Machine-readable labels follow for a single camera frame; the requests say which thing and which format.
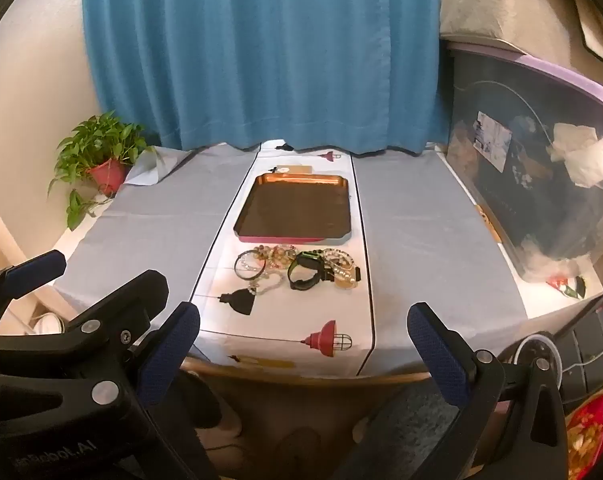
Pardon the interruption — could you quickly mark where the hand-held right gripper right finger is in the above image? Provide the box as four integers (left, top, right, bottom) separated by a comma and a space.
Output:
406, 301, 568, 480

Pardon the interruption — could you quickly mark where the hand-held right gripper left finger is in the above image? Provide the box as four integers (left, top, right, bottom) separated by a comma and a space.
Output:
92, 301, 218, 480

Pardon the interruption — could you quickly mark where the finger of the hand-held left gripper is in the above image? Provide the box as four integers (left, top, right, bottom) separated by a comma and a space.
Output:
56, 269, 170, 357
0, 250, 67, 333

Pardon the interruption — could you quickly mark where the gold bangle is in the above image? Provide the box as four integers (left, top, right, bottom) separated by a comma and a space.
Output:
234, 251, 265, 281

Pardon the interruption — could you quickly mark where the white bead bracelet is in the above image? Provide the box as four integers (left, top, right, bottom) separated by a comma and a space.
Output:
246, 272, 285, 295

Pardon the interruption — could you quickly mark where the dark mixed bead necklace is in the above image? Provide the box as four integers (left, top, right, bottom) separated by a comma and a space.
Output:
326, 249, 362, 281

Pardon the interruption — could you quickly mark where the clear bead bracelet pink charm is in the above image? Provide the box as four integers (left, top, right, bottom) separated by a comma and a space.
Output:
256, 244, 298, 267

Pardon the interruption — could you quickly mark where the pink green bead bracelet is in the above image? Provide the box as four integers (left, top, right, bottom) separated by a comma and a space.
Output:
317, 247, 349, 266

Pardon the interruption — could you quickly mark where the black smartwatch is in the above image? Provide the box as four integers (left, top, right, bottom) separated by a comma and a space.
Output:
288, 250, 328, 291

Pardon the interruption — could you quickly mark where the golden metal tray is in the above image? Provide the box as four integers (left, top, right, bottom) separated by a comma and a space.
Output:
233, 172, 353, 242

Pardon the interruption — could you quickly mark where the white round appliance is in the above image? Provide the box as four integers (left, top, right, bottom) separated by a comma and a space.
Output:
29, 310, 67, 336

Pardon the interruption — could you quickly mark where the dark grey cloth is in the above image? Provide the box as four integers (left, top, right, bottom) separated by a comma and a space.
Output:
331, 387, 462, 480

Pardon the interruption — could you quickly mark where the round white-rimmed device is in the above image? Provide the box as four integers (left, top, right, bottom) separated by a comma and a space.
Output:
499, 331, 563, 396

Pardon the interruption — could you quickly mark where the white lamp-print table runner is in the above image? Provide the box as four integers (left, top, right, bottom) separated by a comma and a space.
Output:
184, 140, 379, 378

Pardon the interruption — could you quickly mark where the wooden chair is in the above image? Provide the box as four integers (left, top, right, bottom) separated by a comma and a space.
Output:
182, 357, 432, 480

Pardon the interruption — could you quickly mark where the potted green plant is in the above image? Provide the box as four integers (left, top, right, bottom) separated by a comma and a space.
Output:
48, 112, 155, 231

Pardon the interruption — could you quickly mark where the red green packet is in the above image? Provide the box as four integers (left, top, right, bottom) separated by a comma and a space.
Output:
549, 275, 587, 301

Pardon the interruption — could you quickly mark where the black electronic device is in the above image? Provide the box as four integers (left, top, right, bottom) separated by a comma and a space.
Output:
556, 287, 603, 408

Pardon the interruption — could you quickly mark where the red floral cloth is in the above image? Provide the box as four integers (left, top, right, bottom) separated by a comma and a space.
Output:
564, 387, 603, 480

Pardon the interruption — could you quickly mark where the clear storage box purple lid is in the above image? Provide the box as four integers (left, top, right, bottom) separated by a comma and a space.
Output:
444, 42, 603, 283

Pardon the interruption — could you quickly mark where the tan card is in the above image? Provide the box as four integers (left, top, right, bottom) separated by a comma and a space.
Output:
269, 162, 315, 177

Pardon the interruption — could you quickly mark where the paper label on box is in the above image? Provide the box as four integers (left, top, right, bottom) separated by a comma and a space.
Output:
472, 110, 513, 168

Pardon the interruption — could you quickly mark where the white crumpled cloth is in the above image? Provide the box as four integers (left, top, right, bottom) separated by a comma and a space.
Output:
549, 122, 603, 188

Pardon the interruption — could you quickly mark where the blue curtain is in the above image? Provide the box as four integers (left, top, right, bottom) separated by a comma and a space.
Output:
82, 0, 449, 156

